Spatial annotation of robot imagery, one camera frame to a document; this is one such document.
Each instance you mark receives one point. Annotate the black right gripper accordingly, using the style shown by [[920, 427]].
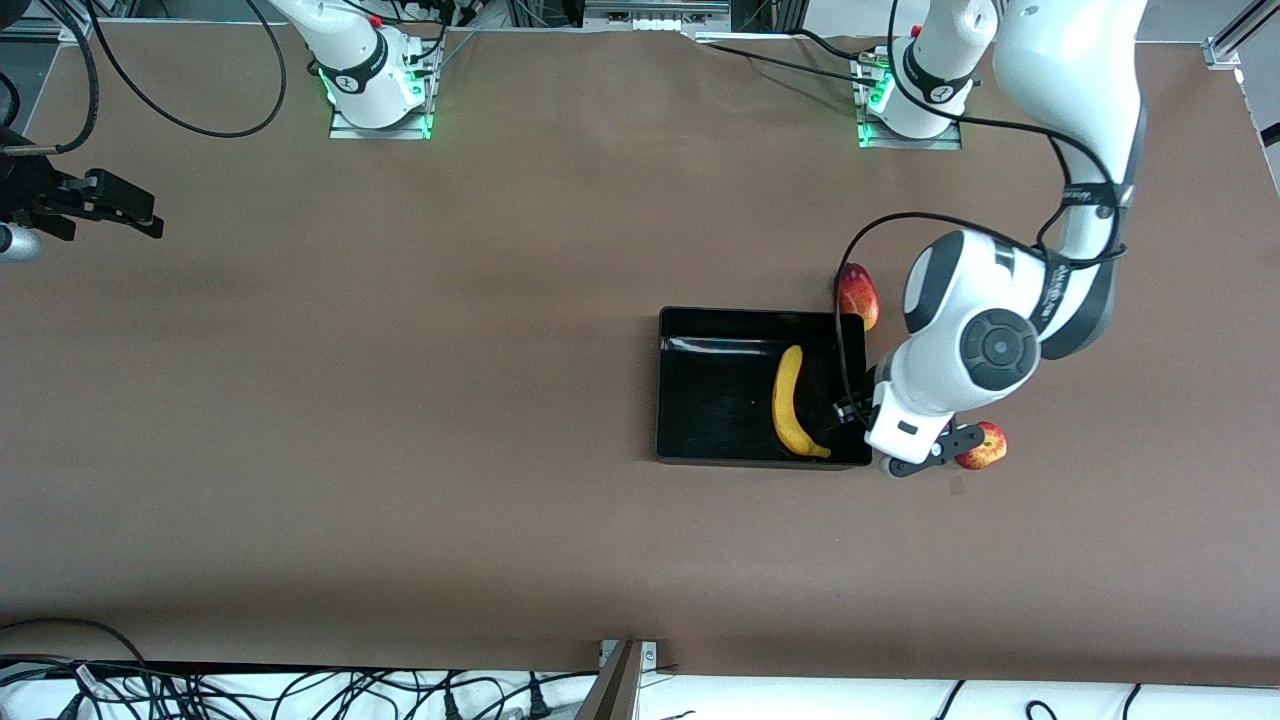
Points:
[[30, 187]]

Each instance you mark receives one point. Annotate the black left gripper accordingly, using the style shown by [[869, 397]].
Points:
[[857, 408]]

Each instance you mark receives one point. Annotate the yellow banana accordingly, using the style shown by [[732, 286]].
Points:
[[787, 400]]

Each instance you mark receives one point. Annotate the black plastic box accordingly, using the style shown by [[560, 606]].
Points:
[[710, 400]]

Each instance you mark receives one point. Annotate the red yellow apple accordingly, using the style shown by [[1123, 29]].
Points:
[[990, 450]]

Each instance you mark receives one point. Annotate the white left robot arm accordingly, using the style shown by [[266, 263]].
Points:
[[1070, 80]]

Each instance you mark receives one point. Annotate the red yellow mango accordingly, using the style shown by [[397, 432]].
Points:
[[862, 300]]

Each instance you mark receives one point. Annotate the brown table cover sheet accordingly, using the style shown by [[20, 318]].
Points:
[[400, 500]]

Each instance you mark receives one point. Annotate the silver power strip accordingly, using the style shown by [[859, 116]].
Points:
[[655, 20]]

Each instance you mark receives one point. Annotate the aluminium frame profile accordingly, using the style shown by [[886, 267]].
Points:
[[1225, 50], [40, 32]]

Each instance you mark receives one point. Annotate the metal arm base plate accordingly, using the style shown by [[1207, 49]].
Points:
[[910, 144], [380, 133]]

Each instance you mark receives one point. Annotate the small metal bracket plate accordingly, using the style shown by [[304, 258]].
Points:
[[650, 655]]

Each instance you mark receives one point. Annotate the metal camera mast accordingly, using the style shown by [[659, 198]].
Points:
[[615, 690]]

